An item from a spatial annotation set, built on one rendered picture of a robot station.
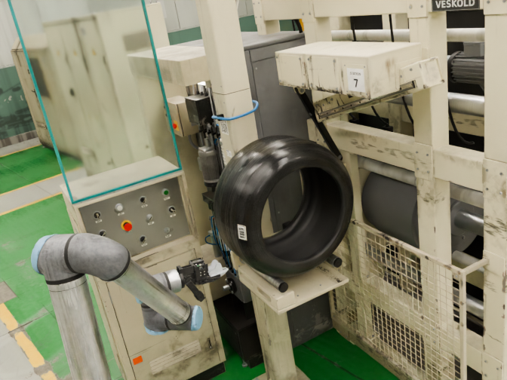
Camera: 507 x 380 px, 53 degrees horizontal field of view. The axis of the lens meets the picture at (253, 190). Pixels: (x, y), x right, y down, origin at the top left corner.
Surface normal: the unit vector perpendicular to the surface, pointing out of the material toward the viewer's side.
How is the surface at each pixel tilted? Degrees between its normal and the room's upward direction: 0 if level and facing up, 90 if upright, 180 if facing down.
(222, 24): 90
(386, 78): 90
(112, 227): 90
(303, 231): 47
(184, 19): 90
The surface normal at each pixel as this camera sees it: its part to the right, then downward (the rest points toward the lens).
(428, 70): 0.40, -0.04
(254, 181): -0.19, -0.19
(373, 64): 0.47, 0.25
